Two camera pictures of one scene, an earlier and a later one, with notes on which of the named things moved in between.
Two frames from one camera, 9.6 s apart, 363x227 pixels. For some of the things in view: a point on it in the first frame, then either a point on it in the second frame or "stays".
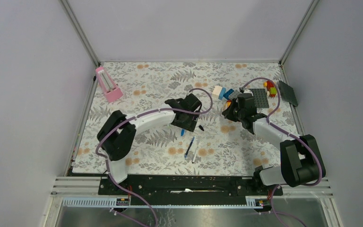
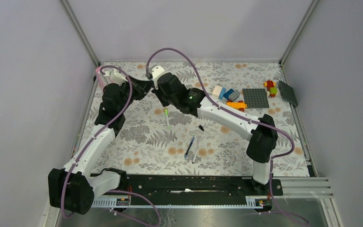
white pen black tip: [194, 155] stays
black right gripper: [228, 114] to [158, 92]
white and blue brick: [220, 91] stays
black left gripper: [189, 126] to [142, 88]
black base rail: [185, 189] stays
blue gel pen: [187, 151] stays
